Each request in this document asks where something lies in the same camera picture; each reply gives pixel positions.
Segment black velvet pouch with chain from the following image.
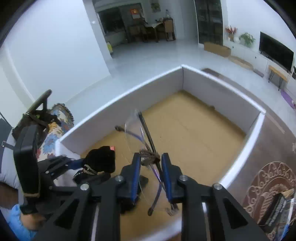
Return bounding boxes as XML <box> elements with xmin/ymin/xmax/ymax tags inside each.
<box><xmin>73</xmin><ymin>146</ymin><xmax>115</xmax><ymax>183</ymax></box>

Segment black printed box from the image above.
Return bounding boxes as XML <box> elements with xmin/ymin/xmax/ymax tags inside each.
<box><xmin>258</xmin><ymin>193</ymin><xmax>286</xmax><ymax>233</ymax></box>

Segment clear blue safety glasses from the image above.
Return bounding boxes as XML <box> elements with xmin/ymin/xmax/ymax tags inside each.
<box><xmin>115</xmin><ymin>109</ymin><xmax>179</xmax><ymax>216</ymax></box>

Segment blue white toothpaste box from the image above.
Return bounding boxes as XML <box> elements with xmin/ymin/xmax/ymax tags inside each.
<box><xmin>278</xmin><ymin>188</ymin><xmax>295</xmax><ymax>231</ymax></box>

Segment large white cardboard box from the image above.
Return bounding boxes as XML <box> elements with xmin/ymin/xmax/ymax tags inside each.
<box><xmin>55</xmin><ymin>64</ymin><xmax>266</xmax><ymax>241</ymax></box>

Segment purple floor mat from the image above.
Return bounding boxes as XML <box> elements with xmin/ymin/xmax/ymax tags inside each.
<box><xmin>280</xmin><ymin>90</ymin><xmax>295</xmax><ymax>109</ymax></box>

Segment round beige pet bed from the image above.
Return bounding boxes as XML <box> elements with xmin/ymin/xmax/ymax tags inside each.
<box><xmin>228</xmin><ymin>55</ymin><xmax>253</xmax><ymax>71</ymax></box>

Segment wooden bench stool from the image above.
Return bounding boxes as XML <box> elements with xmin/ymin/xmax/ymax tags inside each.
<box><xmin>268</xmin><ymin>65</ymin><xmax>288</xmax><ymax>91</ymax></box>

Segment brown cardboard box on floor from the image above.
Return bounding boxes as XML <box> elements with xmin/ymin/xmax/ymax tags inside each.
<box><xmin>204</xmin><ymin>42</ymin><xmax>231</xmax><ymax>58</ymax></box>

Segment black flat television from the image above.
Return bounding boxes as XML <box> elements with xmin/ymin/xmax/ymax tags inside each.
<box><xmin>259</xmin><ymin>32</ymin><xmax>294</xmax><ymax>72</ymax></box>

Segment green potted plant left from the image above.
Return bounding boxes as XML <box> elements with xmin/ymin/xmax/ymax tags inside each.
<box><xmin>239</xmin><ymin>32</ymin><xmax>255</xmax><ymax>48</ymax></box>

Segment wooden dining chair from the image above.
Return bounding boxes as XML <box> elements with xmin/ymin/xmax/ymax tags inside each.
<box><xmin>163</xmin><ymin>18</ymin><xmax>176</xmax><ymax>41</ymax></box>

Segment red flower vase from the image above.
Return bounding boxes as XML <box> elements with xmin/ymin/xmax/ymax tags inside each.
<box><xmin>225</xmin><ymin>26</ymin><xmax>238</xmax><ymax>42</ymax></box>

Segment black glass display cabinet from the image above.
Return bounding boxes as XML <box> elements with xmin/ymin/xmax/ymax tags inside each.
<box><xmin>195</xmin><ymin>0</ymin><xmax>223</xmax><ymax>45</ymax></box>

